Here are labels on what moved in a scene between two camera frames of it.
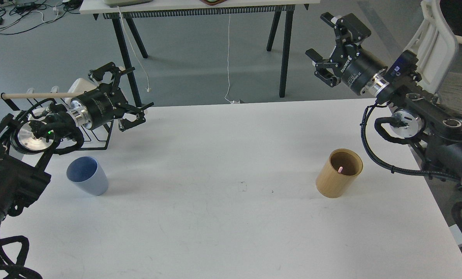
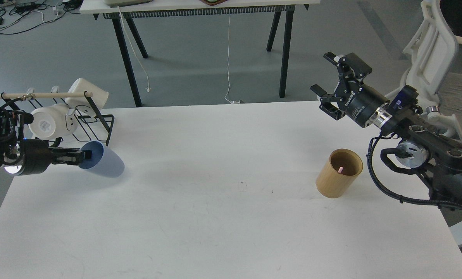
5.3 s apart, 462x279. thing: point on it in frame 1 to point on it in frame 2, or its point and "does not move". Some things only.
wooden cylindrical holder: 343,167 does not move
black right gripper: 355,66 to 361,103
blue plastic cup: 85,173 to 104,161
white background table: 130,9 does not move
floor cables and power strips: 7,17 does not move
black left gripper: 107,102 to 38,155
